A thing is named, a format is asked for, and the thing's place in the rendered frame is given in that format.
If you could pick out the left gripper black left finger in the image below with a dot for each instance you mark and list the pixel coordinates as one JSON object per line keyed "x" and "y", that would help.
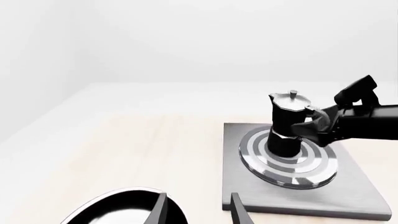
{"x": 160, "y": 214}

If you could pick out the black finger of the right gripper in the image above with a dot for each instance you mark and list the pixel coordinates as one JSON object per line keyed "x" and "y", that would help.
{"x": 332, "y": 113}
{"x": 317, "y": 134}

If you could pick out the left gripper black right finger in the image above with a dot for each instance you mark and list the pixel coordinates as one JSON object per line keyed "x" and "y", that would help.
{"x": 239, "y": 214}

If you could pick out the flat grey stove plate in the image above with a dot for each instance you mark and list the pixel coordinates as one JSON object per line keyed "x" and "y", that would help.
{"x": 357, "y": 198}

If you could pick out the black frying pan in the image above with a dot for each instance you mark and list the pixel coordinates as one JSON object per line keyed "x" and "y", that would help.
{"x": 124, "y": 200}

